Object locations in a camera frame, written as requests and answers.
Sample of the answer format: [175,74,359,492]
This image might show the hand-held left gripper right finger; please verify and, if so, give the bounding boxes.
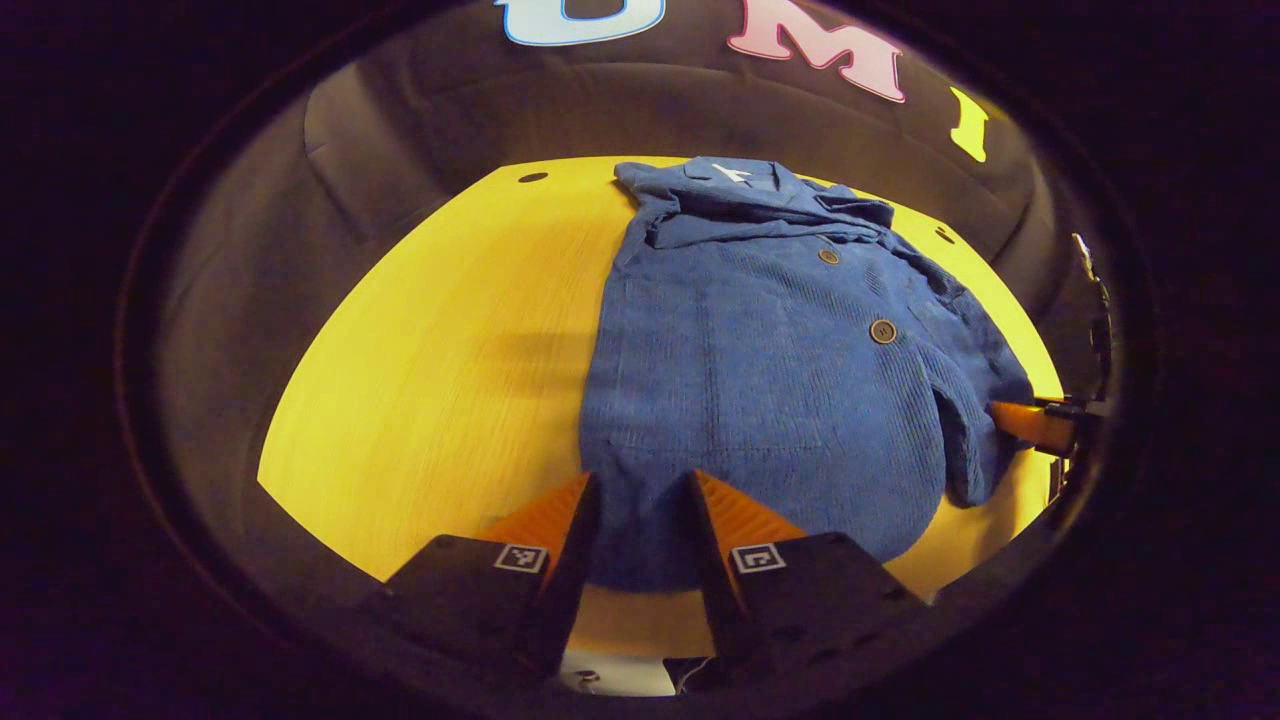
[687,469,928,689]

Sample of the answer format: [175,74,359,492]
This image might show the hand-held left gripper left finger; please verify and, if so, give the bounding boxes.
[383,471,602,679]

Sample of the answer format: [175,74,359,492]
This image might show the blue corduroy jacket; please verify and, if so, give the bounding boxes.
[580,157,1036,593]

